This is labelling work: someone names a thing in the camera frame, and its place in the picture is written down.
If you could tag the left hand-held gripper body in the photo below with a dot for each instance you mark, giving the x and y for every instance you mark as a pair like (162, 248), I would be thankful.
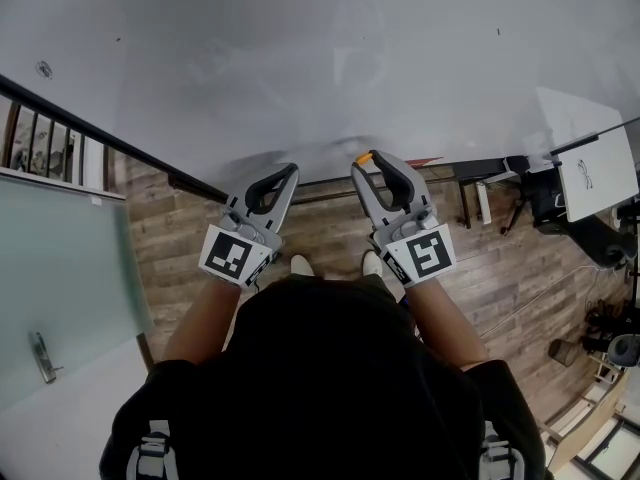
(235, 255)

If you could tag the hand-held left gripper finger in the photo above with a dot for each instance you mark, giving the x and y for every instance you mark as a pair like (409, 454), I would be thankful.
(287, 193)
(257, 180)

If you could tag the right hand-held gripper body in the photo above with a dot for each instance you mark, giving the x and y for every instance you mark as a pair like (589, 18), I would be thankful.
(425, 255)

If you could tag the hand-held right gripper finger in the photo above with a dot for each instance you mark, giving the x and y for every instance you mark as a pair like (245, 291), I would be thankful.
(369, 193)
(412, 183)

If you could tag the orange magnet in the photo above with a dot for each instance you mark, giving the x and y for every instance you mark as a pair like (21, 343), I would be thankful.
(364, 158)

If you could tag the white whiteboard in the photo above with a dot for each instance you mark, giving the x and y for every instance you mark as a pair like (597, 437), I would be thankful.
(320, 68)

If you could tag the person's left forearm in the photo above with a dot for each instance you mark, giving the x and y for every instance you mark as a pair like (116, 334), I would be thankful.
(205, 318)

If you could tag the person's right forearm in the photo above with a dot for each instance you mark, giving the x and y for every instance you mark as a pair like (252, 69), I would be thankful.
(445, 323)

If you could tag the red marker pen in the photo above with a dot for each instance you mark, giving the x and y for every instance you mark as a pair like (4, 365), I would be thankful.
(425, 160)

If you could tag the person's right white shoe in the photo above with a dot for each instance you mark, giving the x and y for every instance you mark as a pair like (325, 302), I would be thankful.
(372, 264)

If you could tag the person's white shoe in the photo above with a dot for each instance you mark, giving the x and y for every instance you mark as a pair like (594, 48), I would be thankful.
(302, 265)
(372, 264)

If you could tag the person's left white shoe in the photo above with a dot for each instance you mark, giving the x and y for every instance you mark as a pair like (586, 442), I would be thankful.
(302, 265)

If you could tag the black stair railing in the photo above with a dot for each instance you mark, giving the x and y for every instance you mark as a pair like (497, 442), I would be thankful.
(115, 143)

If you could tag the black office chair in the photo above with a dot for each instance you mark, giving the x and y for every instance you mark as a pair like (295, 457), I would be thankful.
(575, 233)

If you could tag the person's black shirt torso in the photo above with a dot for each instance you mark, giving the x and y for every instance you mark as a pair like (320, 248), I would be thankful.
(320, 393)

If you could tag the frosted glass door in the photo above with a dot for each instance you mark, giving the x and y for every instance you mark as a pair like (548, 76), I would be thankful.
(65, 278)

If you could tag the black thin pole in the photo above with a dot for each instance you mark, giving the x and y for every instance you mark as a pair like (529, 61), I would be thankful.
(590, 138)

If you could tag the white panel with line drawing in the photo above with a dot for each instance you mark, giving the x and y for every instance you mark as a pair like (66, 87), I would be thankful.
(595, 168)

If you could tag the grey round stool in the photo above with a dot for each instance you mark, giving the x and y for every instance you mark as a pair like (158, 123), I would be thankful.
(624, 350)

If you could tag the light wooden desk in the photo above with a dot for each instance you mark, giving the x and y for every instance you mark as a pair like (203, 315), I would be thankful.
(590, 418)

